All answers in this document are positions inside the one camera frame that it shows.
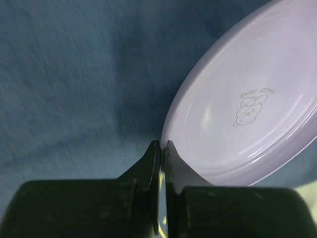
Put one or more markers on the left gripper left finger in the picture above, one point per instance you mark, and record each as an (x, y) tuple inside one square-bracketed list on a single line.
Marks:
[(125, 207)]

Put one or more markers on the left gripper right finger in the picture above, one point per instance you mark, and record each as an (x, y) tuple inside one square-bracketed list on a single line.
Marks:
[(197, 209)]

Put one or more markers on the purple plastic plate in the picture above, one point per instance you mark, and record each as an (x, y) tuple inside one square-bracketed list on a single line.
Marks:
[(249, 105)]

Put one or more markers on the blue cloth placemat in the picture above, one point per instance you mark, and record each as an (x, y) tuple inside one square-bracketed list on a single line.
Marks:
[(85, 85)]

